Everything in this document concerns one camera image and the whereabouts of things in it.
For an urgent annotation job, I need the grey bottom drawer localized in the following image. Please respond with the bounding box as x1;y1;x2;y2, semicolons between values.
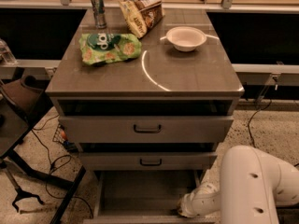
83;171;217;224

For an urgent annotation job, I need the grey drawer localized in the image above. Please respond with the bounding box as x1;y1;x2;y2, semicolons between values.
83;171;217;224
59;116;234;143
78;152;217;171

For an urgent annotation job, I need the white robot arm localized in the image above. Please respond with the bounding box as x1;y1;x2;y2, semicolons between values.
178;146;299;224

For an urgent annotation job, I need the grey drawer cabinet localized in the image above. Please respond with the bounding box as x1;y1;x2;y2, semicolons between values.
45;8;245;179

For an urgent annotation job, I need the grey middle drawer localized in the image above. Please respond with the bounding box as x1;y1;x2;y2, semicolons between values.
78;152;217;171

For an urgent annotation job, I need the grey top drawer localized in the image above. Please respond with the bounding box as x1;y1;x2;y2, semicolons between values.
59;116;234;143

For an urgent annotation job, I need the white paper bowl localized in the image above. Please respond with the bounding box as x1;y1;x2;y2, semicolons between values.
166;26;206;52

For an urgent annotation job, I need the green chip bag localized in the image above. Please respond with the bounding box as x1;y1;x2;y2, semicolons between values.
79;33;142;66

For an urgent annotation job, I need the yellow brown snack bag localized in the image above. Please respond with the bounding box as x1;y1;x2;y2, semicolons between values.
119;0;164;38

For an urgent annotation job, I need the brown chair seat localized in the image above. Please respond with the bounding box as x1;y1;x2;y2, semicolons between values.
1;76;47;119

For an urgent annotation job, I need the dark side table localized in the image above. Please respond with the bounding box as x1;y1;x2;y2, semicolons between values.
0;99;85;224

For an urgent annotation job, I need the clear plastic bottle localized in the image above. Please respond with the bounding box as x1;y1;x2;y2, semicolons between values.
0;39;18;65

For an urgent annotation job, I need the black tripod stand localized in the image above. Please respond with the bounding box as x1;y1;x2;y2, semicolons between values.
0;160;44;212

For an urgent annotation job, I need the wire basket with items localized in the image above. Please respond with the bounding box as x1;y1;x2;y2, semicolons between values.
52;124;78;153

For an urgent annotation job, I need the black floor cable right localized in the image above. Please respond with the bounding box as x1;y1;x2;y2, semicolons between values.
247;98;299;168

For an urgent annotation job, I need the black floor cable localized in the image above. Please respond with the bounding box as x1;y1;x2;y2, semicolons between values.
247;98;299;168
30;114;96;224

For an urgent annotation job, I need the black floor cable left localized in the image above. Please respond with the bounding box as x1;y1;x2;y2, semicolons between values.
30;114;96;224

